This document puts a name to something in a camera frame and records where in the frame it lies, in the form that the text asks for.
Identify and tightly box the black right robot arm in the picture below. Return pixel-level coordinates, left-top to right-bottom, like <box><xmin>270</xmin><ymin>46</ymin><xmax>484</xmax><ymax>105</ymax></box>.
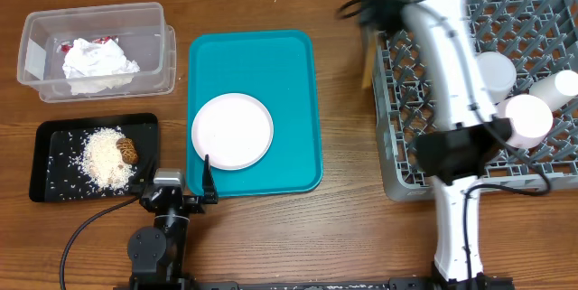
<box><xmin>360</xmin><ymin>0</ymin><xmax>514</xmax><ymax>289</ymax></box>

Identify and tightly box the grey dishwasher rack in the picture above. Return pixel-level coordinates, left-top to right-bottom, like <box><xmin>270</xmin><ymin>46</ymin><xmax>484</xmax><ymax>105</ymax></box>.
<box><xmin>359</xmin><ymin>0</ymin><xmax>577</xmax><ymax>201</ymax></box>

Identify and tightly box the large pink plate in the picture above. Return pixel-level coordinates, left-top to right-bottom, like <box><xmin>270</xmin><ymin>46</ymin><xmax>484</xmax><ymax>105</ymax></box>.
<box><xmin>191</xmin><ymin>93</ymin><xmax>275</xmax><ymax>171</ymax></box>

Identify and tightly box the grey bowl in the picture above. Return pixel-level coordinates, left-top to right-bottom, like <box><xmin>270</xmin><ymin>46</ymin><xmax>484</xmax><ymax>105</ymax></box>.
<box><xmin>476</xmin><ymin>51</ymin><xmax>517</xmax><ymax>104</ymax></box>

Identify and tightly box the white paper cup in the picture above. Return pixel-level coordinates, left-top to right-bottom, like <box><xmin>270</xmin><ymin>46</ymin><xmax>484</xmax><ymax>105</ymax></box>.
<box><xmin>529</xmin><ymin>70</ymin><xmax>578</xmax><ymax>111</ymax></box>

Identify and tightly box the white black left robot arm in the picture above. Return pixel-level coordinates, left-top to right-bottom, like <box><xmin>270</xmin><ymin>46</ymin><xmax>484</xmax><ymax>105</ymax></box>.
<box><xmin>127</xmin><ymin>156</ymin><xmax>219</xmax><ymax>289</ymax></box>

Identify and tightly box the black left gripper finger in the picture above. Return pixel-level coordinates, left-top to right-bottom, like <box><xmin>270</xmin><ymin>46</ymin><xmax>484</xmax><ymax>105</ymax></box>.
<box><xmin>129</xmin><ymin>155</ymin><xmax>158</xmax><ymax>193</ymax></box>
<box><xmin>202</xmin><ymin>154</ymin><xmax>218</xmax><ymax>200</ymax></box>

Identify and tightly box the wooden chopstick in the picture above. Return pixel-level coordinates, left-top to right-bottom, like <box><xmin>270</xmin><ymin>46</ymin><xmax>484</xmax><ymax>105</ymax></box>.
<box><xmin>361</xmin><ymin>31</ymin><xmax>378</xmax><ymax>89</ymax></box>

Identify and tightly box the black plastic tray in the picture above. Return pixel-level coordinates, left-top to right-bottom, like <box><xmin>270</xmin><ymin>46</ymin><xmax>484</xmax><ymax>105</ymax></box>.
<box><xmin>29</xmin><ymin>113</ymin><xmax>160</xmax><ymax>202</ymax></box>

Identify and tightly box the rice food scraps pile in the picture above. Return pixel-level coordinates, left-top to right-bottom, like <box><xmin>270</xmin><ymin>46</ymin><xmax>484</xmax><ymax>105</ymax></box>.
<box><xmin>45</xmin><ymin>126</ymin><xmax>139</xmax><ymax>201</ymax></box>

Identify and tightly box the clear plastic bin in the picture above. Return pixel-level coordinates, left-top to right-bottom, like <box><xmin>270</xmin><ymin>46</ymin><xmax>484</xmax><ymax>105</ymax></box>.
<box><xmin>17</xmin><ymin>3</ymin><xmax>176</xmax><ymax>103</ymax></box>

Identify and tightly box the red foil wrapper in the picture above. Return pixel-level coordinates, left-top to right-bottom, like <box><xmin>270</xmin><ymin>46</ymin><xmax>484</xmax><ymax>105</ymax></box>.
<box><xmin>58</xmin><ymin>35</ymin><xmax>118</xmax><ymax>53</ymax></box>

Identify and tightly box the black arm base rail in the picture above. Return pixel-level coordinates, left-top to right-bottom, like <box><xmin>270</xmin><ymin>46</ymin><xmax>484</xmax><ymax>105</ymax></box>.
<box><xmin>114</xmin><ymin>276</ymin><xmax>515</xmax><ymax>290</ymax></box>

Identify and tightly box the teal serving tray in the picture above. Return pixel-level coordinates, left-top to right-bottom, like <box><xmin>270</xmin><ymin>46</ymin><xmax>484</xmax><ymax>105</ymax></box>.
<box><xmin>187</xmin><ymin>30</ymin><xmax>323</xmax><ymax>198</ymax></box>

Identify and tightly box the white napkin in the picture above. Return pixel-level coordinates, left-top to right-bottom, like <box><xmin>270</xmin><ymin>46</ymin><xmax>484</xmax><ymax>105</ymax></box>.
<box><xmin>62</xmin><ymin>38</ymin><xmax>140</xmax><ymax>96</ymax></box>

